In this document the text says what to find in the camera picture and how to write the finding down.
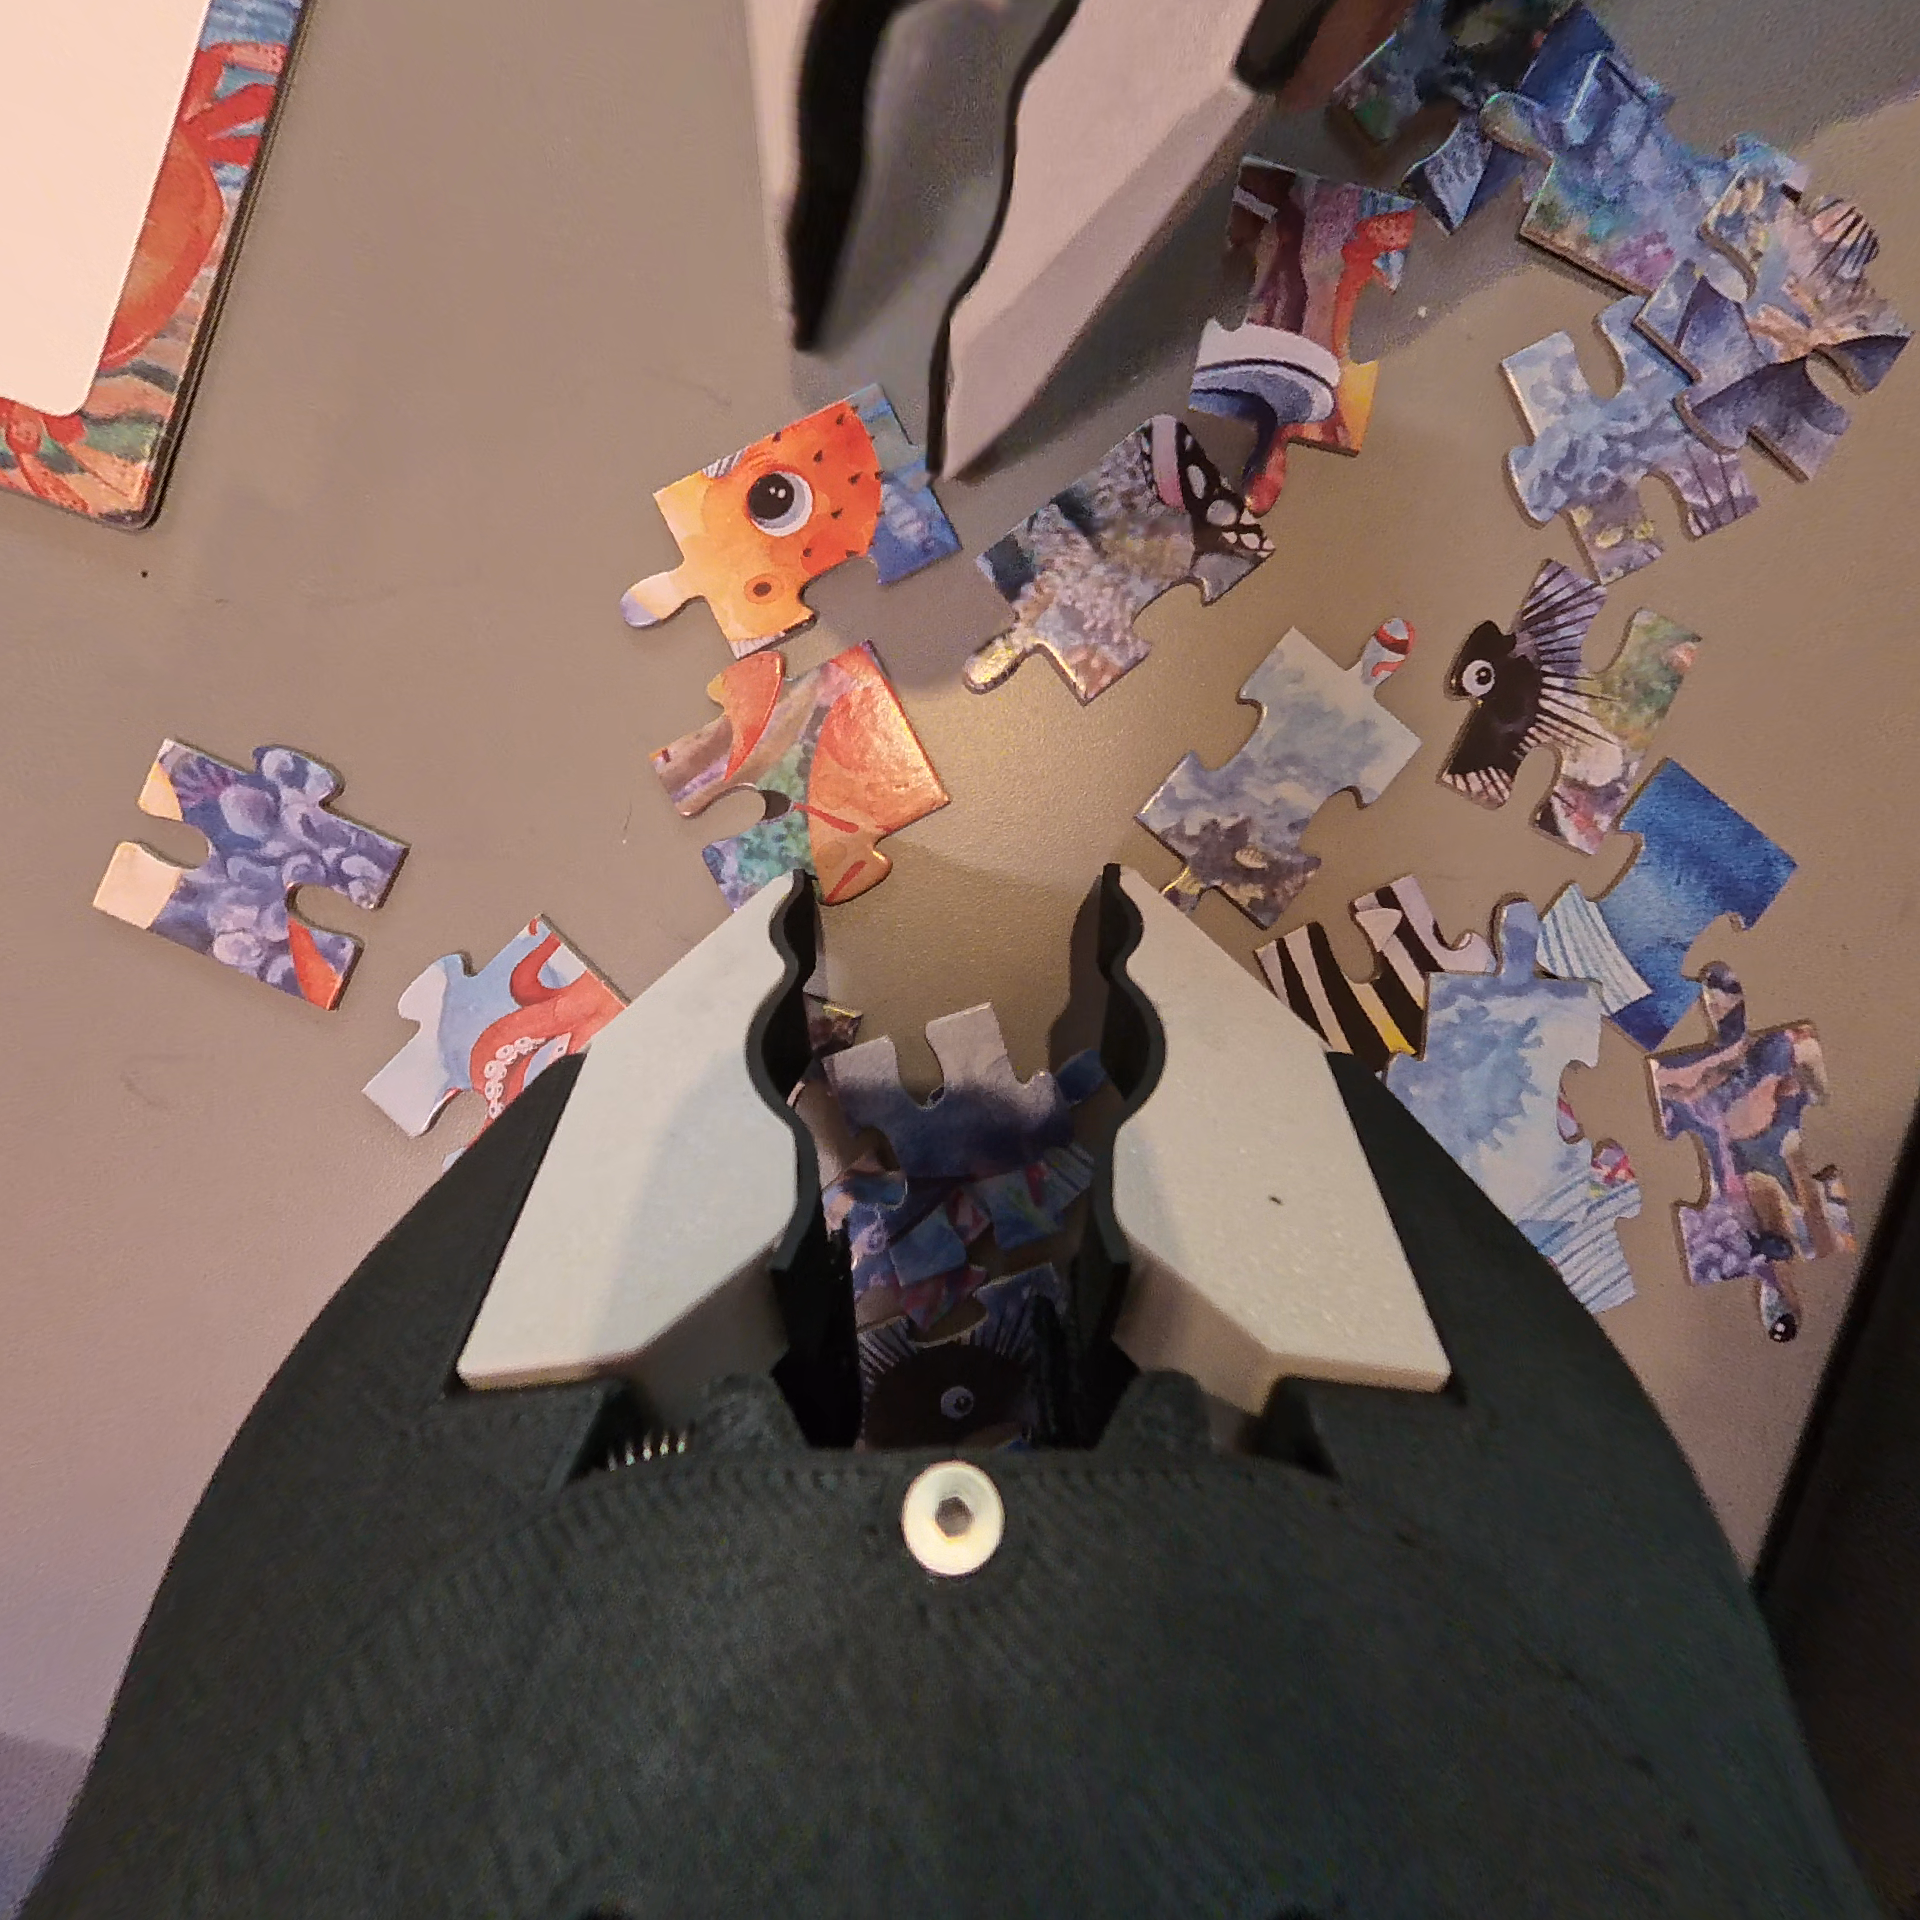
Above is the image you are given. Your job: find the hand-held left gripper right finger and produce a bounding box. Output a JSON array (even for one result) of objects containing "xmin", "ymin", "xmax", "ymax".
[{"xmin": 1048, "ymin": 863, "xmax": 1454, "ymax": 1450}]

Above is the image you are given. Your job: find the pile of loose puzzle pieces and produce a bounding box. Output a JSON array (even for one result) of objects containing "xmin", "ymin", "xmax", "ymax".
[{"xmin": 93, "ymin": 0, "xmax": 1920, "ymax": 1448}]

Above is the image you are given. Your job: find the puzzle frame board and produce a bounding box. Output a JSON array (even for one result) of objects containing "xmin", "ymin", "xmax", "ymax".
[{"xmin": 0, "ymin": 0, "xmax": 308, "ymax": 529}]

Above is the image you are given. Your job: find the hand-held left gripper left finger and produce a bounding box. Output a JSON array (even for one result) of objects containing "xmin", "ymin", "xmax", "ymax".
[{"xmin": 454, "ymin": 873, "xmax": 863, "ymax": 1448}]

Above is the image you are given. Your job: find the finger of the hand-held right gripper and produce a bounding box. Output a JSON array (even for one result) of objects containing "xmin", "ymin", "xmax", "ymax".
[
  {"xmin": 750, "ymin": 0, "xmax": 904, "ymax": 353},
  {"xmin": 927, "ymin": 0, "xmax": 1264, "ymax": 482}
]

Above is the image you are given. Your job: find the blue mottled puzzle piece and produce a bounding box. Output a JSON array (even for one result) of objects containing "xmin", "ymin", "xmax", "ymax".
[{"xmin": 1503, "ymin": 297, "xmax": 1760, "ymax": 585}]

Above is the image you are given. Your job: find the black white spotted puzzle piece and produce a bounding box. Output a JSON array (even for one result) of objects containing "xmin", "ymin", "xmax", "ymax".
[{"xmin": 966, "ymin": 415, "xmax": 1277, "ymax": 705}]

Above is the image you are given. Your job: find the red white banded puzzle piece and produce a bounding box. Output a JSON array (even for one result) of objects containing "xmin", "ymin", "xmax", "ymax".
[{"xmin": 1190, "ymin": 158, "xmax": 1420, "ymax": 513}]

